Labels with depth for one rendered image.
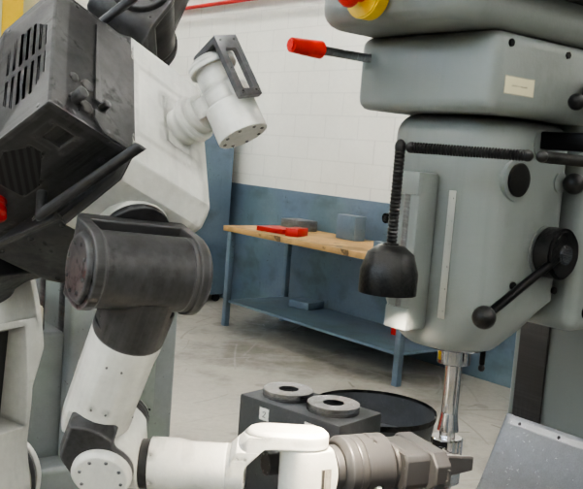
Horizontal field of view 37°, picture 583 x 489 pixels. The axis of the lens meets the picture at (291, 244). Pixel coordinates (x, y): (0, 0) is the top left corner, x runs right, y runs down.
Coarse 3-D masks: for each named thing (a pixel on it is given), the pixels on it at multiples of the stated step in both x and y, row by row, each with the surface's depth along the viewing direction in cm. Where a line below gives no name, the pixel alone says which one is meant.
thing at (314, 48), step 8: (288, 40) 112; (296, 40) 111; (304, 40) 112; (312, 40) 113; (288, 48) 112; (296, 48) 111; (304, 48) 112; (312, 48) 113; (320, 48) 114; (328, 48) 115; (312, 56) 114; (320, 56) 114; (336, 56) 117; (344, 56) 117; (352, 56) 118; (360, 56) 119; (368, 56) 120
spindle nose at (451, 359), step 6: (444, 354) 123; (450, 354) 123; (456, 354) 123; (462, 354) 123; (468, 354) 123; (438, 360) 124; (444, 360) 123; (450, 360) 123; (456, 360) 123; (462, 360) 123; (468, 360) 124; (450, 366) 123; (456, 366) 123; (462, 366) 123; (468, 366) 124
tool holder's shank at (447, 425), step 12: (456, 372) 125; (444, 384) 126; (456, 384) 125; (444, 396) 125; (456, 396) 125; (444, 408) 125; (456, 408) 125; (444, 420) 125; (456, 420) 125; (444, 432) 125; (456, 432) 125
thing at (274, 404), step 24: (288, 384) 155; (240, 408) 152; (264, 408) 148; (288, 408) 145; (312, 408) 144; (336, 408) 143; (360, 408) 148; (240, 432) 152; (336, 432) 138; (360, 432) 143; (264, 480) 149
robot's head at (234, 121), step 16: (208, 64) 109; (192, 80) 112; (208, 80) 109; (224, 80) 109; (240, 80) 111; (192, 96) 113; (208, 96) 110; (224, 96) 108; (192, 112) 111; (208, 112) 109; (224, 112) 108; (240, 112) 108; (256, 112) 109; (192, 128) 111; (208, 128) 112; (224, 128) 108; (240, 128) 107; (256, 128) 110; (224, 144) 110; (240, 144) 113
